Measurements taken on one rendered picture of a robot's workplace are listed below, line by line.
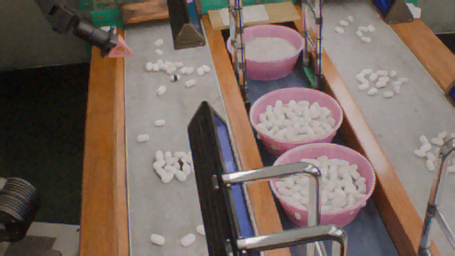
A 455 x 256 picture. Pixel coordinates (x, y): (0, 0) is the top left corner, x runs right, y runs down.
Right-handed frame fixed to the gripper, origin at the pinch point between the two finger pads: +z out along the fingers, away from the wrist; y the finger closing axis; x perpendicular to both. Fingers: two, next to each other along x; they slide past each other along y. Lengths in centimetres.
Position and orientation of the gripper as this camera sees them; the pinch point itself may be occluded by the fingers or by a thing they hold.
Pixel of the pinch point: (130, 54)
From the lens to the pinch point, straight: 192.6
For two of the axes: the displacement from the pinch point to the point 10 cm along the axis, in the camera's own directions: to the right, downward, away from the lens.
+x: -5.8, 7.0, 4.1
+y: -1.4, -5.8, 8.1
